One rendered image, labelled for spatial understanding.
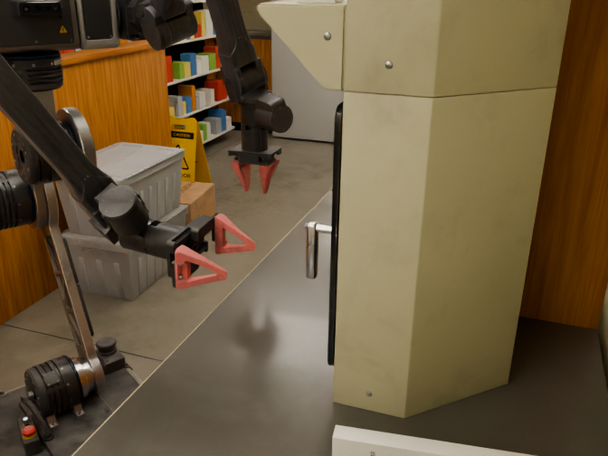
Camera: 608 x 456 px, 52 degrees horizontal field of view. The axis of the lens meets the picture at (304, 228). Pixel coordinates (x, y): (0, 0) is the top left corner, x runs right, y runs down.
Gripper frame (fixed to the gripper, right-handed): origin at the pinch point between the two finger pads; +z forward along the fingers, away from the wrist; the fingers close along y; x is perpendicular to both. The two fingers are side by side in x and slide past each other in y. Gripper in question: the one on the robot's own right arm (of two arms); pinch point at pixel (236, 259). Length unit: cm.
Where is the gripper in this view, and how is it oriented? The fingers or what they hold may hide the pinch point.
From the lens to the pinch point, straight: 95.6
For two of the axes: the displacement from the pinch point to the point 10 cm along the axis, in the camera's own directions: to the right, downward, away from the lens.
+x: -0.6, 8.8, 4.6
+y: 3.6, -4.1, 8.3
